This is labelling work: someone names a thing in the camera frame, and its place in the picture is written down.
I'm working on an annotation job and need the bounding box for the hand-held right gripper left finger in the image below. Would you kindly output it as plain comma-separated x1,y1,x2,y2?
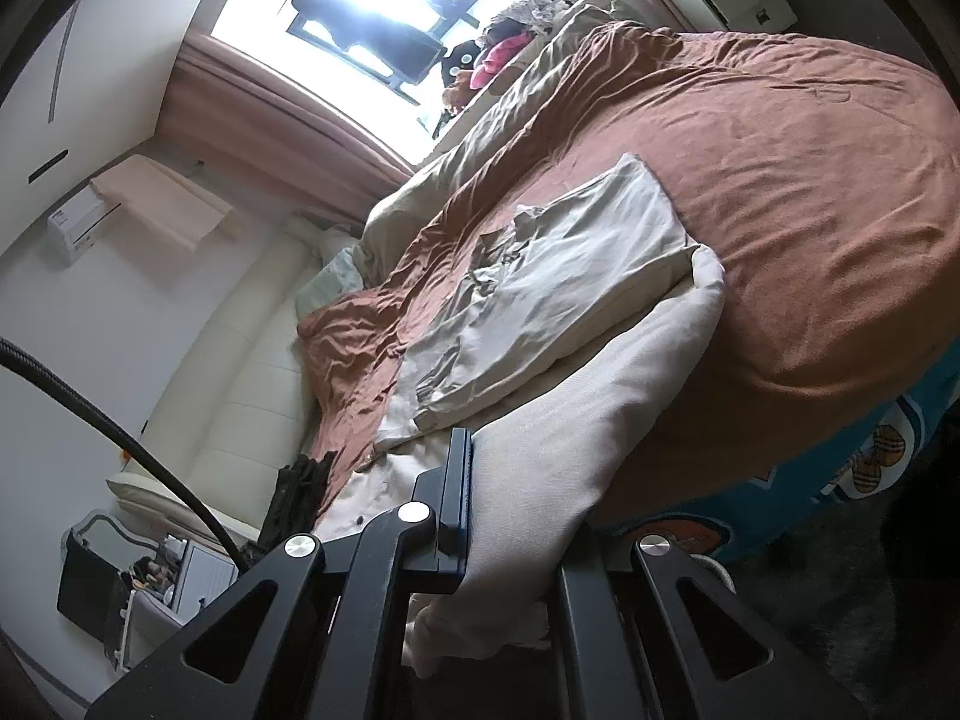
86,427,477,720

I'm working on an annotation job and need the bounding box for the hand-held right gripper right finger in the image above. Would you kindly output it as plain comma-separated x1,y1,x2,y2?
555,534,871,720

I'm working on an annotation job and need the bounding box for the beige jacket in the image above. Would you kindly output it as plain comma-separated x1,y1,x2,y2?
315,154,728,680

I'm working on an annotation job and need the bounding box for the black clothes pile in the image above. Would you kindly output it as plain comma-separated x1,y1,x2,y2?
262,454,338,545

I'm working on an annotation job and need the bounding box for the pile of mixed clothes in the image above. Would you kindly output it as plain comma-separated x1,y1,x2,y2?
487,0,593,42

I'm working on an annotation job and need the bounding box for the pale green pillow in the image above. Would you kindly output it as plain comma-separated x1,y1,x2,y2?
295,247,365,316

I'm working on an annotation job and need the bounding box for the cream padded headboard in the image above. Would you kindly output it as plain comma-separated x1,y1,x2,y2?
105,214,368,541

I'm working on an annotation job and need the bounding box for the white bedside cabinet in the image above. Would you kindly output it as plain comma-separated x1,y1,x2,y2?
124,536,241,668

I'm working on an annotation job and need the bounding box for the white pillow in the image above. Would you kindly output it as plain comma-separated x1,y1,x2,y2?
319,229,361,263

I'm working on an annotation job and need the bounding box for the blue printed bed sheet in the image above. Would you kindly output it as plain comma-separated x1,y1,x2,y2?
600,382,953,563

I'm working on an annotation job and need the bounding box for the beige duvet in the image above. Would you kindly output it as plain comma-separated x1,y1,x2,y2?
360,4,623,271

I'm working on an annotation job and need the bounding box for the brown plush toy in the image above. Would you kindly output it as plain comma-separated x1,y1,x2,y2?
442,67,477,110

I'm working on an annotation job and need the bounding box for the pink curtain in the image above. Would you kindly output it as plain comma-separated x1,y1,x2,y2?
161,30,417,185

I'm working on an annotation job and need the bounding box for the beige cloth cover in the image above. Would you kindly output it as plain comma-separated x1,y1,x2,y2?
90,154,233,252

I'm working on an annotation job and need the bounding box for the black plush toy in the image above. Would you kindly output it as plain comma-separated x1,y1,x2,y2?
439,37,488,91

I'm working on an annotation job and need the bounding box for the pink cloth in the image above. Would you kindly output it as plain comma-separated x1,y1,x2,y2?
469,34,526,87

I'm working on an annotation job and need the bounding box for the brown duvet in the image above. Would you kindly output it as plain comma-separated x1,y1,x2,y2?
296,19,960,533

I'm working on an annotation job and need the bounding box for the white air conditioner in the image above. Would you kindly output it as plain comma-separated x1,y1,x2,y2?
46,191,125,263

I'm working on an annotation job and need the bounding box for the window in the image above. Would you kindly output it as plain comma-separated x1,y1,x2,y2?
210,0,571,166

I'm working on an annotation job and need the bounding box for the black braided cable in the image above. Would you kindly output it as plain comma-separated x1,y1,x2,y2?
0,336,252,575

